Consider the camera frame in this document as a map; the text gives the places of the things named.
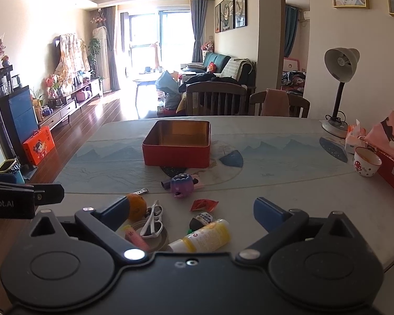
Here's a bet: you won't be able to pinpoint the standing air conditioner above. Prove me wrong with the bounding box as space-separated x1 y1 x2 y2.
92 26 114 94

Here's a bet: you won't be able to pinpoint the pink cloth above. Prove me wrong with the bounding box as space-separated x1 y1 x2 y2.
261 88 290 117

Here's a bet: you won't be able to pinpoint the pale blue bag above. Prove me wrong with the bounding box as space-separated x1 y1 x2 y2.
155 70 181 110

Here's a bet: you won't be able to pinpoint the orange gift box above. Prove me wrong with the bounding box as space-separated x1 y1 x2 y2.
22 126 56 166

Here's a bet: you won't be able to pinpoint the black jacket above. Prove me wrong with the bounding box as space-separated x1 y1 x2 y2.
178 72 239 92

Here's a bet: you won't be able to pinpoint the white bowl with red print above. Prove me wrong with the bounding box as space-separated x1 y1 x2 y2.
354 146 382 178

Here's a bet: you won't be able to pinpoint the yellow plastic bottle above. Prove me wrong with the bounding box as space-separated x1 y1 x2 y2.
167 219 232 253

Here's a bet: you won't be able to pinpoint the white sunglasses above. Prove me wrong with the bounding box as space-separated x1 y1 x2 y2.
139 200 165 238

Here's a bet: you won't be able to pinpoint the red metal tin box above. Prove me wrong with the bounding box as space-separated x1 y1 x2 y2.
142 120 211 168

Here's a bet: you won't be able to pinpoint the white sofa blanket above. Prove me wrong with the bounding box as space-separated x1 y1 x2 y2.
221 58 252 79

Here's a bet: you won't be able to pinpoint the bed with colourful bedding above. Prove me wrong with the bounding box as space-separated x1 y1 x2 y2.
281 70 307 92

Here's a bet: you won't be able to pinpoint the long wooden tv cabinet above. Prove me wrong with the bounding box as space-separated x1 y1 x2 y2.
41 79 102 130

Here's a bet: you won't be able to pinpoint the wooden chair with cloth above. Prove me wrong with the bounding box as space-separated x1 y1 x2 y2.
248 89 311 118

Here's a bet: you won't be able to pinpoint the clear tape roll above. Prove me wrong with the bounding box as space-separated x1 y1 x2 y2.
116 221 169 253

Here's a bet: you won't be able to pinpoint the wooden slatted chair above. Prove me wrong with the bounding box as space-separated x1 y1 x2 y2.
186 82 248 117

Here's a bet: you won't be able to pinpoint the red snack packet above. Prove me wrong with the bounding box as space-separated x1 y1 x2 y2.
190 199 219 212

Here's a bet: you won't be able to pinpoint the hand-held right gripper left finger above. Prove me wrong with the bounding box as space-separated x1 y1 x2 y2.
28 196 150 263

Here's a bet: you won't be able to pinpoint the gold-rimmed trash bin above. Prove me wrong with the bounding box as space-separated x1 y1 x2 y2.
0 159 25 184

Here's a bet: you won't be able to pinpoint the grey curtain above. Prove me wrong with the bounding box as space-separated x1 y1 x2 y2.
103 6 120 92
190 0 209 63

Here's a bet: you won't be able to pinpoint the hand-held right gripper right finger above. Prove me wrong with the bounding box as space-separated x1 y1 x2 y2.
235 197 362 265

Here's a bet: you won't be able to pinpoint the black cabinet with blue panel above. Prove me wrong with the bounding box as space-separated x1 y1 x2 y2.
0 66 40 168

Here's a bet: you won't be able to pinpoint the small dark labelled jar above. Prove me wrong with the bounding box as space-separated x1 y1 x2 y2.
189 213 214 232

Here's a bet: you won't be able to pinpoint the floral cloth over television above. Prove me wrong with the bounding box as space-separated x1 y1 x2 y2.
54 33 91 79

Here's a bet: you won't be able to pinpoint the purple squishy toy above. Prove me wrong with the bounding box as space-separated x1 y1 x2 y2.
170 173 198 198

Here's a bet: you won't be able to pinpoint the orange fruit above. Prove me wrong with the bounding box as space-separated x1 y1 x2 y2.
126 193 148 221

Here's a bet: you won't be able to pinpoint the grey desk lamp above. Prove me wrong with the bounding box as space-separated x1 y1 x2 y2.
321 48 361 138

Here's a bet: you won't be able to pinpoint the pink tube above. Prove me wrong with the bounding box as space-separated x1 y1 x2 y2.
124 225 151 251

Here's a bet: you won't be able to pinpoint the tall green plant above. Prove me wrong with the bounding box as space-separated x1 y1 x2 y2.
88 38 102 79

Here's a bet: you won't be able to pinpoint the dark green sofa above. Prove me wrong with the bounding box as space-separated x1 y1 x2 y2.
180 52 257 87

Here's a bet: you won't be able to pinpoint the tissue pack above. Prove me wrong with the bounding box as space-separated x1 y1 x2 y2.
344 120 368 154

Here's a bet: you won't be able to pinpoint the wooden coffee table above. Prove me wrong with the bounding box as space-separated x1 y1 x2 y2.
133 72 171 106

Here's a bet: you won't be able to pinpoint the pink printed bag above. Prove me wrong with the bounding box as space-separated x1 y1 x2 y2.
364 111 394 166

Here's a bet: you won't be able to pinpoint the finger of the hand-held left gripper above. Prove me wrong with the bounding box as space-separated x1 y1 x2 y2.
34 184 65 206

